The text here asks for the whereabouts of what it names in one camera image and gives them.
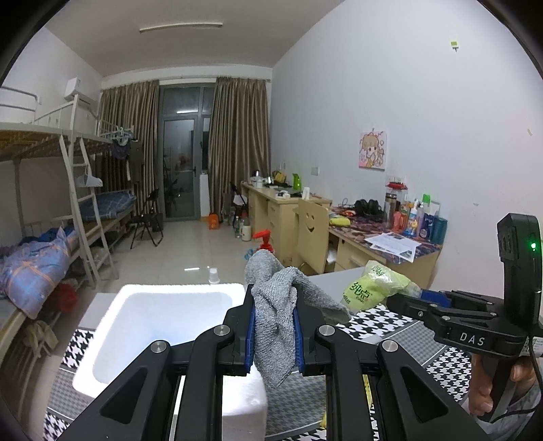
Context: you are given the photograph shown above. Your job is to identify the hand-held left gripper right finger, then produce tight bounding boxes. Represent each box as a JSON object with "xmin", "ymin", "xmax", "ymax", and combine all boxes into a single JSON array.
[{"xmin": 293, "ymin": 280, "xmax": 493, "ymax": 441}]

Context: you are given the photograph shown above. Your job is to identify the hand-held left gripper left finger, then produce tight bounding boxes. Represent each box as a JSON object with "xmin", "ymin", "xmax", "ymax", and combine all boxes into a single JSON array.
[{"xmin": 55, "ymin": 285, "xmax": 257, "ymax": 441}]

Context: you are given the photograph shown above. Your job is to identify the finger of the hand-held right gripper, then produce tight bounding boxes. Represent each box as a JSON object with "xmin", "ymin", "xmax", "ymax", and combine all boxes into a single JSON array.
[
  {"xmin": 418, "ymin": 288, "xmax": 507, "ymax": 314},
  {"xmin": 385, "ymin": 292, "xmax": 456, "ymax": 338}
]

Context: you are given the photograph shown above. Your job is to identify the grey knitted cloth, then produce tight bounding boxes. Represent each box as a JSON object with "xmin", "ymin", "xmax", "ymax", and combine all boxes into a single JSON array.
[{"xmin": 245, "ymin": 249, "xmax": 353, "ymax": 388}]

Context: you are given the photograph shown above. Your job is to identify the green tissue packet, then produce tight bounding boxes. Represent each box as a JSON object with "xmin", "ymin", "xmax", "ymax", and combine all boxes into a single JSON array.
[{"xmin": 341, "ymin": 260, "xmax": 423, "ymax": 310}]

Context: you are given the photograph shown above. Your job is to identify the white foam box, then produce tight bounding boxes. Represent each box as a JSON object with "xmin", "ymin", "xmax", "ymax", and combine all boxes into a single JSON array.
[{"xmin": 72, "ymin": 283, "xmax": 268, "ymax": 441}]

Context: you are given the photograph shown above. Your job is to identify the person's right hand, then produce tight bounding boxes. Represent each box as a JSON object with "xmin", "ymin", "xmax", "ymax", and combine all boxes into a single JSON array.
[{"xmin": 468, "ymin": 354, "xmax": 537, "ymax": 420}]

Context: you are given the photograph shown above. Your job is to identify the houndstooth table mat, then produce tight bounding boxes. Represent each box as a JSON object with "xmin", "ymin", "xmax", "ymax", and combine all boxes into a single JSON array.
[{"xmin": 44, "ymin": 305, "xmax": 501, "ymax": 441}]

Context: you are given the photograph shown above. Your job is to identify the printed papers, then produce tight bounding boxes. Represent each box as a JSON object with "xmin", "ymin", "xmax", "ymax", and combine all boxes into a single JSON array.
[{"xmin": 365, "ymin": 232, "xmax": 423, "ymax": 260}]

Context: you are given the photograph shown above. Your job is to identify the wooden desk with patterned top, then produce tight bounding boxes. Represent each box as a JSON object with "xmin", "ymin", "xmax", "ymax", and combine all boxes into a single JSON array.
[{"xmin": 326, "ymin": 208, "xmax": 444, "ymax": 293}]

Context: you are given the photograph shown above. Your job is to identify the cluster of toiletry bottles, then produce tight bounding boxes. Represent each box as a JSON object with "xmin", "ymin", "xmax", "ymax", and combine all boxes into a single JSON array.
[{"xmin": 384, "ymin": 180, "xmax": 448, "ymax": 243}]

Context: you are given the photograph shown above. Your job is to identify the white pump bottle red top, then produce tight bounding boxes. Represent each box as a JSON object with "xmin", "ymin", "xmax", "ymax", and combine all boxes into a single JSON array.
[{"xmin": 252, "ymin": 230, "xmax": 274, "ymax": 257}]

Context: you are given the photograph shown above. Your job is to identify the wooden chair with smiley cutout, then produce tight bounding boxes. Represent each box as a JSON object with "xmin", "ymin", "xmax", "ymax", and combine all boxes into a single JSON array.
[{"xmin": 296, "ymin": 198, "xmax": 331, "ymax": 274}]

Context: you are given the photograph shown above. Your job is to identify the black headphones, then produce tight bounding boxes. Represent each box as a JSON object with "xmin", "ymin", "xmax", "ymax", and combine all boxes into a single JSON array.
[{"xmin": 354, "ymin": 198, "xmax": 385, "ymax": 219}]

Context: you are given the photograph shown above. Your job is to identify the glass jar with red lid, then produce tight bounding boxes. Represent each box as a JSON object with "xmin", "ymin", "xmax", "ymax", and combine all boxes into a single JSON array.
[{"xmin": 385, "ymin": 180, "xmax": 409, "ymax": 227}]

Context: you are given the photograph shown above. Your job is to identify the light wooden desk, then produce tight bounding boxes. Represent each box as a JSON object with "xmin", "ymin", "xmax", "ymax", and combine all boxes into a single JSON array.
[{"xmin": 241, "ymin": 180, "xmax": 332, "ymax": 266}]

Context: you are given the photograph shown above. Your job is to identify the black folding chair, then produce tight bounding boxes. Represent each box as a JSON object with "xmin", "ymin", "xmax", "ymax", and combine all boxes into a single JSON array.
[{"xmin": 129, "ymin": 189, "xmax": 165, "ymax": 249}]

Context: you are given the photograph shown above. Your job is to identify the small white metal bunk bed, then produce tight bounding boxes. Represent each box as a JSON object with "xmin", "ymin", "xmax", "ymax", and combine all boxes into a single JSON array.
[{"xmin": 80, "ymin": 119, "xmax": 141, "ymax": 238}]

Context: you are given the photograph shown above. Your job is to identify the blue checked mattress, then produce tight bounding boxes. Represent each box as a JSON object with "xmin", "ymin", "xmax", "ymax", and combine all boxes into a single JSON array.
[{"xmin": 80, "ymin": 190, "xmax": 137, "ymax": 222}]

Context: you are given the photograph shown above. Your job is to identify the brown curtain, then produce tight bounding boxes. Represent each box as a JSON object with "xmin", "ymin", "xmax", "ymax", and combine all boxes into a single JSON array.
[
  {"xmin": 99, "ymin": 80, "xmax": 161, "ymax": 213},
  {"xmin": 208, "ymin": 76, "xmax": 272, "ymax": 217}
]

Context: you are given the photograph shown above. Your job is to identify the glass balcony door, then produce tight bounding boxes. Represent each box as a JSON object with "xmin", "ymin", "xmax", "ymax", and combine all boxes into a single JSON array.
[{"xmin": 158, "ymin": 85, "xmax": 215, "ymax": 221}]

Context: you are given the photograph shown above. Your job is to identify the beige cloth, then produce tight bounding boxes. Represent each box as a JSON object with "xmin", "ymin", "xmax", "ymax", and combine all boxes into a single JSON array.
[{"xmin": 23, "ymin": 320, "xmax": 58, "ymax": 352}]

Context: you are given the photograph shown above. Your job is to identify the dark hanging clothes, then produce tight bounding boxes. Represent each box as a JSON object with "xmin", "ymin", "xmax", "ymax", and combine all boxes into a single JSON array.
[{"xmin": 111, "ymin": 138, "xmax": 145, "ymax": 185}]

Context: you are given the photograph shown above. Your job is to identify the blue checked quilt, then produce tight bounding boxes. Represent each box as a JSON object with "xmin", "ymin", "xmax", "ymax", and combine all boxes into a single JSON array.
[{"xmin": 0, "ymin": 227, "xmax": 81, "ymax": 319}]

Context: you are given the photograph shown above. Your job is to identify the large white metal bunk bed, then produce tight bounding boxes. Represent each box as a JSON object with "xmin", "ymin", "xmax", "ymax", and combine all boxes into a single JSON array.
[{"xmin": 0, "ymin": 87, "xmax": 115, "ymax": 382}]

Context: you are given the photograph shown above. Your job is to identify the white air conditioner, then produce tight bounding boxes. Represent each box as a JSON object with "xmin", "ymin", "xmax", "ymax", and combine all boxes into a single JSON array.
[{"xmin": 63, "ymin": 77, "xmax": 97, "ymax": 104}]

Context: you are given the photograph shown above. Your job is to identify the ceiling tube light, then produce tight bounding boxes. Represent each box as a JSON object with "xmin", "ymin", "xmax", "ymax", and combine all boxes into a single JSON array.
[{"xmin": 139, "ymin": 22, "xmax": 223, "ymax": 34}]

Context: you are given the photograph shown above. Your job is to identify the black cable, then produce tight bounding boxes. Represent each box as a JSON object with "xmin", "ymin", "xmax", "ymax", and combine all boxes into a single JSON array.
[{"xmin": 492, "ymin": 324, "xmax": 543, "ymax": 425}]

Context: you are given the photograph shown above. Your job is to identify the cartoon wall poster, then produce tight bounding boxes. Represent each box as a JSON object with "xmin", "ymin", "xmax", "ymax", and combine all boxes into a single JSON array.
[{"xmin": 358, "ymin": 131, "xmax": 388, "ymax": 170}]

